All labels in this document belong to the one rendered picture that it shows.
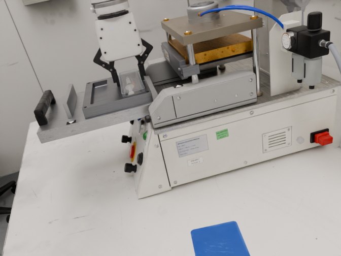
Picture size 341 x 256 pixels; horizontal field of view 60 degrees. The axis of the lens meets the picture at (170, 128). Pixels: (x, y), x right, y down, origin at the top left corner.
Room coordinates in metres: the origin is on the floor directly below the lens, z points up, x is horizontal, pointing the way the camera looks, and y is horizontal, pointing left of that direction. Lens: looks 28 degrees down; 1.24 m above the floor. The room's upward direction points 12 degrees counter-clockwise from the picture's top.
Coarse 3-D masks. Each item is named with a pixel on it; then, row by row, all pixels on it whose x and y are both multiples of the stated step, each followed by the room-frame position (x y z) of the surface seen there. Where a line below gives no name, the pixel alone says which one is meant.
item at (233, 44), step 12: (228, 36) 0.76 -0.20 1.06; (240, 36) 0.74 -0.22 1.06; (180, 48) 0.74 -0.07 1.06; (204, 48) 0.69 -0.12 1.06; (216, 48) 0.67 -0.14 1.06; (228, 48) 0.67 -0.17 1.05; (240, 48) 0.68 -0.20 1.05; (204, 60) 0.67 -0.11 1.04; (216, 60) 0.67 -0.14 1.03; (228, 60) 0.67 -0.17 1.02
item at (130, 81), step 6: (120, 72) 0.84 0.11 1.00; (126, 72) 0.83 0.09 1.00; (132, 72) 0.81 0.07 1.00; (120, 78) 0.78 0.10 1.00; (126, 78) 0.77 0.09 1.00; (132, 78) 0.76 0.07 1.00; (138, 78) 0.75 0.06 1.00; (126, 84) 0.72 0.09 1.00; (132, 84) 0.71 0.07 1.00; (138, 84) 0.70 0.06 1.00; (126, 90) 0.67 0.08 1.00; (132, 90) 0.67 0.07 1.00
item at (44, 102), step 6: (48, 90) 0.79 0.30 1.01; (42, 96) 0.75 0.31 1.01; (48, 96) 0.75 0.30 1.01; (42, 102) 0.70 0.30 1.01; (48, 102) 0.73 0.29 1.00; (54, 102) 0.79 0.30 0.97; (36, 108) 0.67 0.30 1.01; (42, 108) 0.67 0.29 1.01; (36, 114) 0.65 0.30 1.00; (42, 114) 0.65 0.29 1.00; (42, 120) 0.65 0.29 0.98
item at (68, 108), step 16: (64, 96) 0.84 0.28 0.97; (80, 96) 0.81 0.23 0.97; (48, 112) 0.73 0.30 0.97; (64, 112) 0.71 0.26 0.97; (80, 112) 0.68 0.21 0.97; (112, 112) 0.64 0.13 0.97; (128, 112) 0.64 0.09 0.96; (144, 112) 0.64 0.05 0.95; (48, 128) 0.63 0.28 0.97; (64, 128) 0.62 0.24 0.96; (80, 128) 0.63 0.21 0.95; (96, 128) 0.63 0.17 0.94
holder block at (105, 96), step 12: (96, 84) 0.82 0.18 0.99; (108, 84) 0.78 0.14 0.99; (144, 84) 0.72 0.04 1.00; (84, 96) 0.73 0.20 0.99; (96, 96) 0.75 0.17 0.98; (108, 96) 0.69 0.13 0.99; (120, 96) 0.67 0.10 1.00; (132, 96) 0.65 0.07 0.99; (144, 96) 0.65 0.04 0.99; (84, 108) 0.64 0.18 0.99; (96, 108) 0.64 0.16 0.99; (108, 108) 0.64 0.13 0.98; (120, 108) 0.65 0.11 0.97
